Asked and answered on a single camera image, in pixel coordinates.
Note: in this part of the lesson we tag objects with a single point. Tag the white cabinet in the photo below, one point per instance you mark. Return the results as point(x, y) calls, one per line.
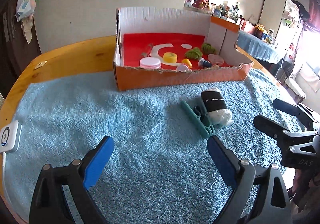
point(282, 16)

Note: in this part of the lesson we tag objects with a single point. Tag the white orange cardboard box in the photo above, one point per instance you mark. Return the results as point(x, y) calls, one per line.
point(135, 20)

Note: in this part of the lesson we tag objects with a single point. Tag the black white sock roll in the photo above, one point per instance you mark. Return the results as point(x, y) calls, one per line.
point(216, 107)

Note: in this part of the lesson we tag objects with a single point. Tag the white timer device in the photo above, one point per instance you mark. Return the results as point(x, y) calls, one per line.
point(10, 137)

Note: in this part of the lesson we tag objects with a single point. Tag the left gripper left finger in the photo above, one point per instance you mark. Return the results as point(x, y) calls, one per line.
point(49, 203)

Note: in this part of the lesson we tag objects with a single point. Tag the green fuzzy scrunchie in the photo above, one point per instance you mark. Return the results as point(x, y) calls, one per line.
point(208, 49)
point(194, 53)

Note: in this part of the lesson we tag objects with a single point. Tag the operator right hand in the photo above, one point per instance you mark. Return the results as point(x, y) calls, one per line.
point(303, 182)

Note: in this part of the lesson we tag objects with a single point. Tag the blue cloth covered sideboard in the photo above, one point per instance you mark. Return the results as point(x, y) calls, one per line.
point(253, 45)

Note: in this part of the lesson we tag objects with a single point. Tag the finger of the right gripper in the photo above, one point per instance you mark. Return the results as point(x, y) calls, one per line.
point(272, 128)
point(307, 117)

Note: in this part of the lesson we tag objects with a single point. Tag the yellow round container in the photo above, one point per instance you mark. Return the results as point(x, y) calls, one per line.
point(170, 57)

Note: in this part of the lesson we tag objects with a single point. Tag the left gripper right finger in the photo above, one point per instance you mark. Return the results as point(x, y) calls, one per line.
point(258, 194)

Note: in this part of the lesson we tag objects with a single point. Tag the teal plastic clip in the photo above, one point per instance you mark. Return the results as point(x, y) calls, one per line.
point(200, 119)

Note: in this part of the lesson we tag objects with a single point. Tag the blue doll figurine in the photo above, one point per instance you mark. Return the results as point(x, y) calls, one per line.
point(203, 63)

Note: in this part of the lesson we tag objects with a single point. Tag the small card on table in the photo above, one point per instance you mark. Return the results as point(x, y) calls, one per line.
point(41, 64)

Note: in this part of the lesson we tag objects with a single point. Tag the plush toys hanging bag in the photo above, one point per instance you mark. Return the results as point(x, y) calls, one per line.
point(25, 10)

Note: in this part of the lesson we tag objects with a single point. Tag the red thread spool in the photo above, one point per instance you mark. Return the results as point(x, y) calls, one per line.
point(147, 51)

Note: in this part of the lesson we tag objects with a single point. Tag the dark wooden door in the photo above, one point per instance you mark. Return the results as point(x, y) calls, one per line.
point(16, 53)

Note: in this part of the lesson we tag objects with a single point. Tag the pink clear plastic box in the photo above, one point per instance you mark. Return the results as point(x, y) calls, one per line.
point(215, 59)

